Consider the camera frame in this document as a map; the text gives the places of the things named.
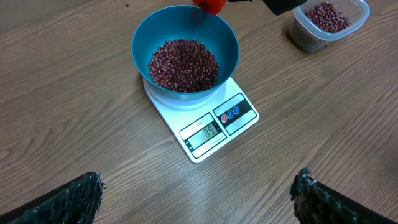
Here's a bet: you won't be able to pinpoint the red adzuki beans in container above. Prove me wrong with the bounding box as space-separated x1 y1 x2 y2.
305 2 351 33

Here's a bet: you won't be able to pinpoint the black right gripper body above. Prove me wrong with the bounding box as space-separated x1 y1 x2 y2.
228 0 308 16

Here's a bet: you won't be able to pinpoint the red adzuki beans in bowl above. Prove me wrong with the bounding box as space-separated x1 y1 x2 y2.
148 39 220 93

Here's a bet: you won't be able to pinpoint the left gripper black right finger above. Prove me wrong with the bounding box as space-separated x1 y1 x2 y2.
290 167 397 224

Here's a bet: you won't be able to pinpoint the red plastic measuring scoop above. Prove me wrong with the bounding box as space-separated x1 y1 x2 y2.
192 0 227 15

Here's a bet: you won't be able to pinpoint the clear plastic bean container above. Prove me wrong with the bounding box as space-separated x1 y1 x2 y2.
288 0 370 53

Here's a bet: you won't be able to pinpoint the white digital kitchen scale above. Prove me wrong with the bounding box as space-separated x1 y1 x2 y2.
143 78 259 163

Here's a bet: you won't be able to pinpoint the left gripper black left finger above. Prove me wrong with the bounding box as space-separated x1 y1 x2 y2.
1 172 106 224

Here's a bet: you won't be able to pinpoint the blue plastic bowl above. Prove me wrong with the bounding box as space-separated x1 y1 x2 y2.
131 5 239 101

